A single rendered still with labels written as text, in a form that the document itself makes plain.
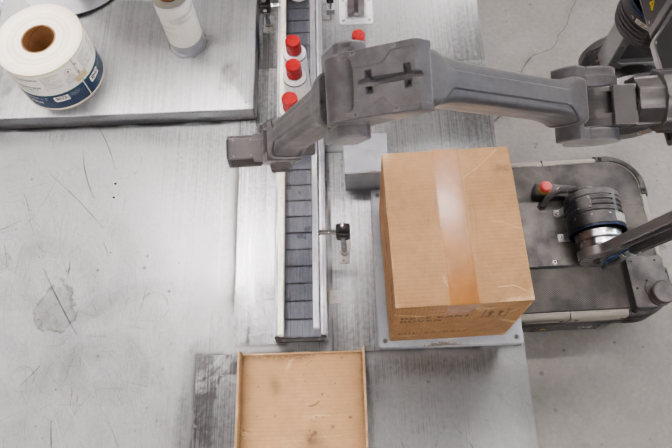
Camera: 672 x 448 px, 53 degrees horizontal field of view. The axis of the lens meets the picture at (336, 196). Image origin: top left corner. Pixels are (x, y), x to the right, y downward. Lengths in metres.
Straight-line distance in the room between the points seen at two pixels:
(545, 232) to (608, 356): 0.48
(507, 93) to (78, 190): 1.15
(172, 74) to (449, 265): 0.87
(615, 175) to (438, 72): 1.69
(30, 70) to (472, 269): 1.06
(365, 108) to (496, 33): 2.19
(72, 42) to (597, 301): 1.62
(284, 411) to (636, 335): 1.39
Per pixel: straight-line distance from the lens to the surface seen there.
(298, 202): 1.51
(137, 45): 1.81
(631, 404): 2.43
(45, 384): 1.59
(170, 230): 1.59
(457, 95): 0.75
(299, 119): 0.88
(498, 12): 2.96
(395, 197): 1.24
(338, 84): 0.75
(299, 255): 1.46
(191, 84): 1.70
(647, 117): 1.00
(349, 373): 1.44
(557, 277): 2.19
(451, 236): 1.22
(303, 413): 1.44
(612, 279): 2.24
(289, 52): 1.49
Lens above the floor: 2.26
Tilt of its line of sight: 66 degrees down
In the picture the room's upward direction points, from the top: 5 degrees counter-clockwise
